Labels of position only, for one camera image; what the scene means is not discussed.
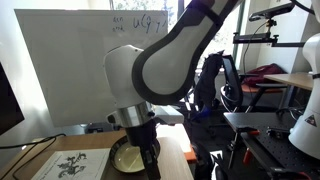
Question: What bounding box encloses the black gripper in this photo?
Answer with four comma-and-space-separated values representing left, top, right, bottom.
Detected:
124, 118, 162, 180

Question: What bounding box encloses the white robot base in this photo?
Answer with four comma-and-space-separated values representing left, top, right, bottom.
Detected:
287, 0, 320, 161

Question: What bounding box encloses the dark-rimmed cream bowl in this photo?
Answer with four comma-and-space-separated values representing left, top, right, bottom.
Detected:
109, 134, 162, 174

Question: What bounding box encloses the grey flat box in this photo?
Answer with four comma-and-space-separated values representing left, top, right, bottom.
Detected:
154, 105, 185, 126

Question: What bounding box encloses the paper with dragon drawing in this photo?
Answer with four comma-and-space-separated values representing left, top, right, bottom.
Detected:
31, 147, 112, 180

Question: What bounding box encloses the black jacket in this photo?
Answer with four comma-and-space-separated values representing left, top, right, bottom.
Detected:
194, 50, 225, 112

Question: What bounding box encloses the black perforated breadboard table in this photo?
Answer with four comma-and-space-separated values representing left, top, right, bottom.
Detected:
222, 111, 320, 180

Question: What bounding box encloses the black office chair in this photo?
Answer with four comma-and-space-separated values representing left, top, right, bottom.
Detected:
219, 54, 288, 114

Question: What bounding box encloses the large whiteboard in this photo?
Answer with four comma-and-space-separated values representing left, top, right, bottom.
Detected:
14, 8, 170, 128

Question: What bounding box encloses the dark red bag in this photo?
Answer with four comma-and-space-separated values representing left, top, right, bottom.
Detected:
244, 62, 287, 88

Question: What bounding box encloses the black computer monitor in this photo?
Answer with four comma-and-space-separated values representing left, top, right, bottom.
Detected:
0, 61, 26, 136

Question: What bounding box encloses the light wooden desk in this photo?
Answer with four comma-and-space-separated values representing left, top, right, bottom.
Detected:
263, 72, 315, 92

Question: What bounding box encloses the orange-handled clamp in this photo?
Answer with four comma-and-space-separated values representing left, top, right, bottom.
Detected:
235, 125, 261, 137
242, 147, 253, 167

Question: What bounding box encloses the black cable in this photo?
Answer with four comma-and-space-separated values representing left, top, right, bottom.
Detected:
0, 133, 67, 180

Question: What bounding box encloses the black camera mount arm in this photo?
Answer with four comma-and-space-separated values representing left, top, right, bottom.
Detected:
232, 19, 306, 48

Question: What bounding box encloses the black stereo camera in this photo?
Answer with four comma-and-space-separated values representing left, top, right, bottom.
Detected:
248, 2, 296, 23

